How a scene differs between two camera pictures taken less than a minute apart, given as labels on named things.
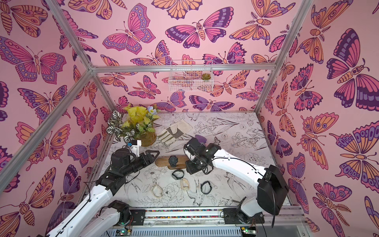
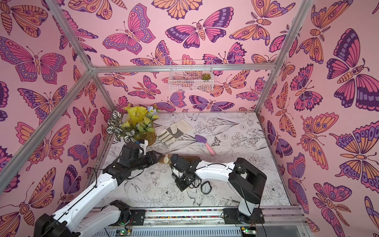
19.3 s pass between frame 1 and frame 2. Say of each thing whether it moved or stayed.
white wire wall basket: stayed
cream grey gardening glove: stayed
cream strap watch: moved
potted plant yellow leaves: stayed
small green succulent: stayed
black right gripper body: moved
